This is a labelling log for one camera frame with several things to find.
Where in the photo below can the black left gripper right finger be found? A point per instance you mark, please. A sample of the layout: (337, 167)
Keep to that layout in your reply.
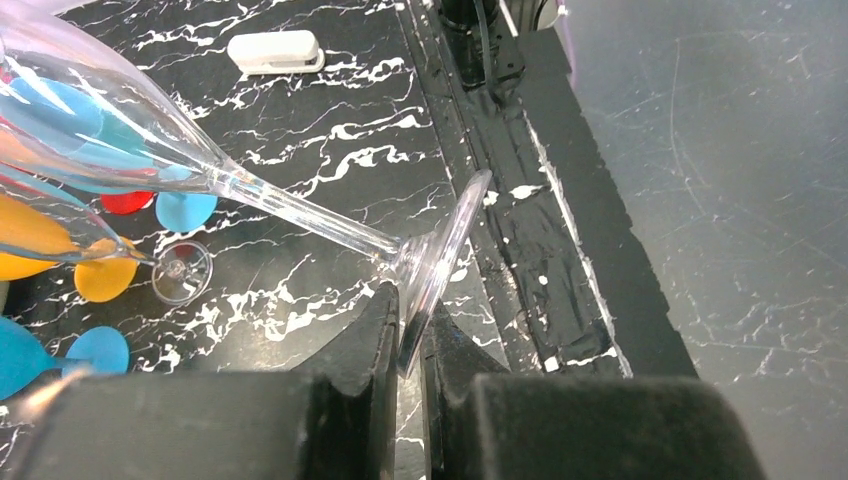
(486, 422)

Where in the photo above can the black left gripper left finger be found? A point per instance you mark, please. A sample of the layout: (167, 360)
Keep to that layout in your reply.
(331, 417)

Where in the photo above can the yellow plastic wine glass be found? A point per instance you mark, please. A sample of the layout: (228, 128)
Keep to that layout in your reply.
(42, 223)

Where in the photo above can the clear wine glass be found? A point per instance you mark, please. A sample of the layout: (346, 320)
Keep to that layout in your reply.
(180, 273)
(74, 110)

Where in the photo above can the white oblong remote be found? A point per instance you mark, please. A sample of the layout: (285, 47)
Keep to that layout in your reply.
(276, 53)

